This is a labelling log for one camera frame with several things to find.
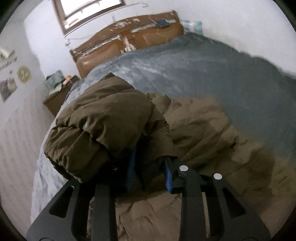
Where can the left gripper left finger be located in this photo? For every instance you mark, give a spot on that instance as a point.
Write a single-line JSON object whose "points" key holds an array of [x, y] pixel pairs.
{"points": [[83, 211]]}

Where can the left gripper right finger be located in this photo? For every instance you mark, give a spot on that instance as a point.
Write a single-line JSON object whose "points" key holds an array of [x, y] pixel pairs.
{"points": [[211, 208]]}

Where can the brown puffer jacket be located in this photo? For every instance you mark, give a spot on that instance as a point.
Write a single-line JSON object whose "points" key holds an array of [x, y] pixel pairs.
{"points": [[113, 124]]}

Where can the teal folded clothes pile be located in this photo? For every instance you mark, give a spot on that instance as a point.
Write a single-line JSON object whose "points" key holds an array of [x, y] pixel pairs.
{"points": [[54, 82]]}

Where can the brown wooden nightstand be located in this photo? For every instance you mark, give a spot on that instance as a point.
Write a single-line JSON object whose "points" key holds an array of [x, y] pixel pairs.
{"points": [[54, 101]]}

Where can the grey plush bed blanket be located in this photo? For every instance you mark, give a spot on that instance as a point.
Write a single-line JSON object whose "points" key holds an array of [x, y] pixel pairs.
{"points": [[252, 93]]}

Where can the yellow flower cat sticker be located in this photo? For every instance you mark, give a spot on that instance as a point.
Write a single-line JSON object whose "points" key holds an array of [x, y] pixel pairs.
{"points": [[24, 74]]}

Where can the brown wooden headboard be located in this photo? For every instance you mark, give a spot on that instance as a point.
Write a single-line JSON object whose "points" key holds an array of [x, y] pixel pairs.
{"points": [[123, 36]]}

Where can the brown framed window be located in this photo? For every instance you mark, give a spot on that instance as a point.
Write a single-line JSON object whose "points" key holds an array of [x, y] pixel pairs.
{"points": [[72, 14]]}

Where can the black device on headboard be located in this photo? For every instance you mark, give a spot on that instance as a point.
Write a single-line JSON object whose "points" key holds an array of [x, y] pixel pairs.
{"points": [[162, 23]]}

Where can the grey cats wall sticker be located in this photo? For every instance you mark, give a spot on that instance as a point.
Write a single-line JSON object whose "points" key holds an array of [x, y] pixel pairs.
{"points": [[7, 88]]}

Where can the peeling white wall poster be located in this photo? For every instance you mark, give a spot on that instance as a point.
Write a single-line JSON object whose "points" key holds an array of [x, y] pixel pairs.
{"points": [[6, 54]]}

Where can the white wall power outlet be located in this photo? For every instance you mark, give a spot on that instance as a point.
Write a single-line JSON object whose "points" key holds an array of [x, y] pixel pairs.
{"points": [[67, 42]]}

